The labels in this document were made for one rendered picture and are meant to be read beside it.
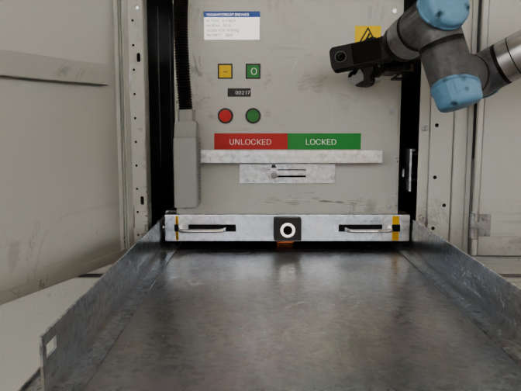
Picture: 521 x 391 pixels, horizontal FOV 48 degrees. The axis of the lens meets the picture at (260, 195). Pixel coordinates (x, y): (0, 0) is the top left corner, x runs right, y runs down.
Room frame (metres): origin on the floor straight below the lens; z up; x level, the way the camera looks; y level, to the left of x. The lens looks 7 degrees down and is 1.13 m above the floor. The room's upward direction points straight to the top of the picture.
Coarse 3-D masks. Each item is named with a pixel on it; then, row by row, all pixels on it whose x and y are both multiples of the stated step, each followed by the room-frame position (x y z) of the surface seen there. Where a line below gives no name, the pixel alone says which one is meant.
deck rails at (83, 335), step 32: (416, 224) 1.23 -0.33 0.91; (128, 256) 0.94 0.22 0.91; (160, 256) 1.19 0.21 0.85; (416, 256) 1.19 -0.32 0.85; (448, 256) 1.01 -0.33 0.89; (96, 288) 0.76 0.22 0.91; (128, 288) 0.94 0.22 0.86; (448, 288) 0.96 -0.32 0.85; (480, 288) 0.86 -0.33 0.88; (512, 288) 0.75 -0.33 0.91; (64, 320) 0.63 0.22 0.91; (96, 320) 0.75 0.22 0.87; (128, 320) 0.80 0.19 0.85; (480, 320) 0.79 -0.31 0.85; (512, 320) 0.74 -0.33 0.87; (64, 352) 0.63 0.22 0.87; (96, 352) 0.68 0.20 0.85; (512, 352) 0.68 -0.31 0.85; (64, 384) 0.59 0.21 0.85
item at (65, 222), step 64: (0, 0) 0.96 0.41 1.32; (64, 0) 1.10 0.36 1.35; (0, 64) 0.93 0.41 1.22; (64, 64) 1.07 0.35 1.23; (128, 64) 1.24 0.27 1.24; (0, 128) 0.95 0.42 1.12; (64, 128) 1.09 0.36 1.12; (128, 128) 1.23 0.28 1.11; (0, 192) 0.94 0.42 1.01; (64, 192) 1.08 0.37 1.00; (128, 192) 1.23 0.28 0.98; (0, 256) 0.94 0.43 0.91; (64, 256) 1.08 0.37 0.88
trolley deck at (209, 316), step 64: (192, 256) 1.21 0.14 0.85; (256, 256) 1.21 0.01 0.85; (320, 256) 1.21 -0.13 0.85; (384, 256) 1.21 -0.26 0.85; (192, 320) 0.81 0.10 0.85; (256, 320) 0.81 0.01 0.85; (320, 320) 0.81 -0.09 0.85; (384, 320) 0.81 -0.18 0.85; (448, 320) 0.81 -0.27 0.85; (128, 384) 0.60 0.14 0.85; (192, 384) 0.60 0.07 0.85; (256, 384) 0.60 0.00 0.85; (320, 384) 0.60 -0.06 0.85; (384, 384) 0.60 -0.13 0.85; (448, 384) 0.60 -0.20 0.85; (512, 384) 0.60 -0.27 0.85
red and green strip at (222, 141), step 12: (216, 144) 1.28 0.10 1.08; (228, 144) 1.28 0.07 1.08; (240, 144) 1.28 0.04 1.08; (252, 144) 1.28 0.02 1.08; (264, 144) 1.28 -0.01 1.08; (276, 144) 1.28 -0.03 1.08; (288, 144) 1.28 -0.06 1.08; (300, 144) 1.28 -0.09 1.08; (312, 144) 1.28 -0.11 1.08; (324, 144) 1.28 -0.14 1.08; (336, 144) 1.28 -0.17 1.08; (348, 144) 1.28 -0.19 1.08; (360, 144) 1.28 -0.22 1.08
